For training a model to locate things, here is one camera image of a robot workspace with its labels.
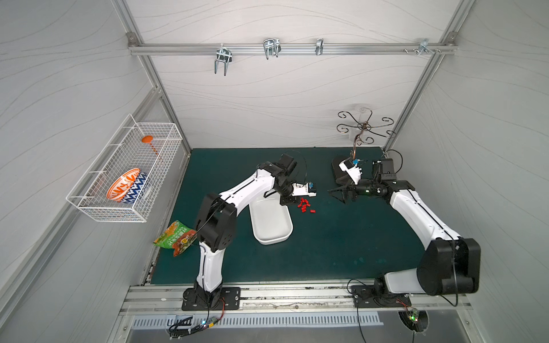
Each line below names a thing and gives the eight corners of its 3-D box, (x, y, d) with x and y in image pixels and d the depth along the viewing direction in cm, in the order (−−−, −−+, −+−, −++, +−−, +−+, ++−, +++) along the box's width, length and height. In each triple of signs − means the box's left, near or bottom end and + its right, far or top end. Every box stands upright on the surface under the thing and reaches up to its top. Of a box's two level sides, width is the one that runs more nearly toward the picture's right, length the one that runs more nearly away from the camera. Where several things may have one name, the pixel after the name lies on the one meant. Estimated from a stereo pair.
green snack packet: (156, 245, 87) (151, 241, 84) (176, 222, 93) (172, 218, 90) (179, 259, 83) (175, 256, 80) (198, 234, 90) (195, 230, 86)
